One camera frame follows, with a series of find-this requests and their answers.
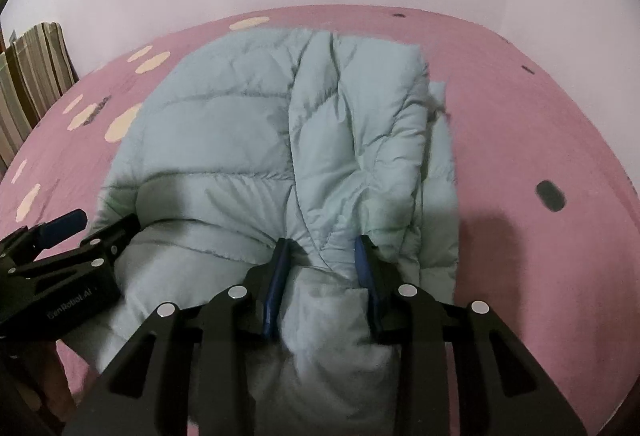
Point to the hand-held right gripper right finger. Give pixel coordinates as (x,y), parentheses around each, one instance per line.
(365,271)

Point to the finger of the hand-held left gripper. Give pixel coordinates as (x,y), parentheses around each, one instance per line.
(112,236)
(62,225)

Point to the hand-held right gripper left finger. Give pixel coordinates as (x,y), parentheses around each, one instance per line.
(272,296)

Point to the light green puffer jacket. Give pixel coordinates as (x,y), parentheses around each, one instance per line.
(240,136)

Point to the person's left forearm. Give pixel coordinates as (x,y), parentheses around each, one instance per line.
(40,376)

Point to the striped cushion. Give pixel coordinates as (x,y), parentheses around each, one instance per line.
(40,71)

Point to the pink spotted bed sheet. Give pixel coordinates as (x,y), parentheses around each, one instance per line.
(525,116)

